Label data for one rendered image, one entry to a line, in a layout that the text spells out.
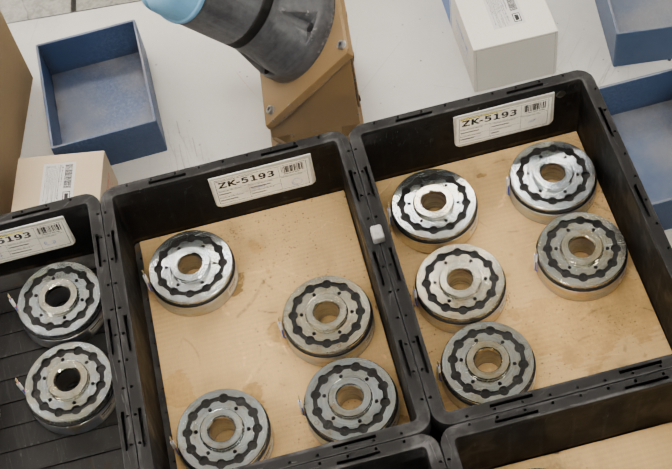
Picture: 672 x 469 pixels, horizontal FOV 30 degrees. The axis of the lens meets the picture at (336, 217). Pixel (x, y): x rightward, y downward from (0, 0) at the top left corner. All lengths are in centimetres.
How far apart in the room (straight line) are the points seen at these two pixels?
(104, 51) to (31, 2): 119
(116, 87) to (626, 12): 76
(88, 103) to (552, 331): 80
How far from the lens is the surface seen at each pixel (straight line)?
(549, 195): 150
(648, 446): 139
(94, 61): 194
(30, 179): 174
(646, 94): 177
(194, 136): 181
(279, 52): 165
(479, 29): 176
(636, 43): 181
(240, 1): 160
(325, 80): 164
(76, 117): 188
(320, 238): 152
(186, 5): 159
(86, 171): 172
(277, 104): 169
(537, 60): 179
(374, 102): 180
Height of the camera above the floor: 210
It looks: 56 degrees down
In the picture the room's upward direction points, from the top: 11 degrees counter-clockwise
